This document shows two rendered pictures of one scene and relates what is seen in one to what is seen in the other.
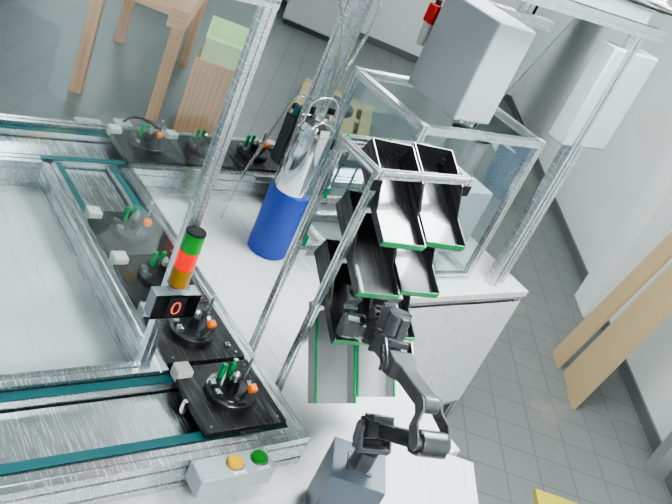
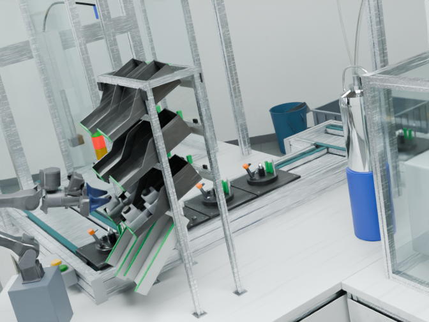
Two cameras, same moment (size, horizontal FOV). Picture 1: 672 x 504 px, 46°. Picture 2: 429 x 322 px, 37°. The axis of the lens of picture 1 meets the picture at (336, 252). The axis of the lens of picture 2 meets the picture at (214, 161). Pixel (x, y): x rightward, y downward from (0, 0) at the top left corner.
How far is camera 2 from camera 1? 340 cm
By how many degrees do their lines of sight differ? 94
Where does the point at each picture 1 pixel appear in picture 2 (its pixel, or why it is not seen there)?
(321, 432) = (134, 308)
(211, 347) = not seen: hidden behind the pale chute
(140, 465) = (47, 243)
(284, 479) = (79, 303)
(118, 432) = (82, 239)
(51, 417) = (85, 224)
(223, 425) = (83, 251)
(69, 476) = (36, 232)
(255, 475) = not seen: hidden behind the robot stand
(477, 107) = not seen: outside the picture
